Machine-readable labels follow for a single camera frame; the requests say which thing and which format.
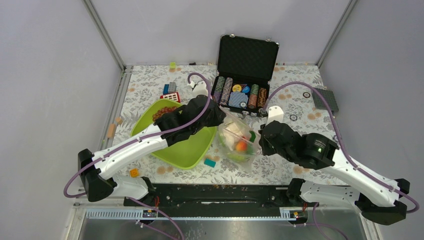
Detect red grape bunch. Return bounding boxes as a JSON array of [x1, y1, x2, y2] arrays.
[[152, 106, 177, 122]]

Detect small wooden cube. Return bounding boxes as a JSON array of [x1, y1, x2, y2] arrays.
[[115, 117, 123, 126]]

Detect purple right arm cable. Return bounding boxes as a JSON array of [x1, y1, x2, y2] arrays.
[[261, 81, 420, 240]]

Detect green cabbage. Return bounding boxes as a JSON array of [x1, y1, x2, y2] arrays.
[[227, 151, 255, 163]]

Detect red white toy block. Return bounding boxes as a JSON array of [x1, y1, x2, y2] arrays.
[[160, 92, 181, 103]]

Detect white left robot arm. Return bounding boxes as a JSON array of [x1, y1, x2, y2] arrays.
[[78, 80, 226, 206]]

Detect floral patterned table mat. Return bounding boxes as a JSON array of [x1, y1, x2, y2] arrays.
[[113, 65, 342, 185]]

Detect orange small block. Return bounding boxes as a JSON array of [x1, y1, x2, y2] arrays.
[[129, 168, 140, 178]]

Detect grey toy block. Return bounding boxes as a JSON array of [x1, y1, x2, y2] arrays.
[[168, 82, 177, 94]]

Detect wooden block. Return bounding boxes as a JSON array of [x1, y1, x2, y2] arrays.
[[106, 123, 117, 139]]

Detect green chili pepper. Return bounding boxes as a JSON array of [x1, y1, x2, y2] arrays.
[[249, 130, 257, 143]]

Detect grey lego baseplate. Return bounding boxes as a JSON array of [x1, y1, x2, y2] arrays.
[[312, 88, 339, 114]]

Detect white cauliflower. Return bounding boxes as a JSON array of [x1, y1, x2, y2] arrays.
[[222, 123, 244, 151]]

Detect clear pink zip top bag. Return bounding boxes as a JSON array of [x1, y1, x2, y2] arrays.
[[217, 107, 261, 172]]

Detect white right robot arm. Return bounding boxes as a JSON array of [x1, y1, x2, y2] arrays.
[[259, 106, 410, 226]]

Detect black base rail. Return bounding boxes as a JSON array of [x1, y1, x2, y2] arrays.
[[123, 183, 335, 219]]

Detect black poker chip case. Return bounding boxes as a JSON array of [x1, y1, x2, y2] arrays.
[[211, 34, 280, 117]]

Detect green plastic food tray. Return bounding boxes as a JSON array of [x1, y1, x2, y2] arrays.
[[130, 99, 218, 170]]

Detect blue toy block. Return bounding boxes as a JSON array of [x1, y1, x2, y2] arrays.
[[163, 84, 170, 95]]

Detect teal small block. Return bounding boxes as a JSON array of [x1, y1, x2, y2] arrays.
[[204, 158, 216, 168]]

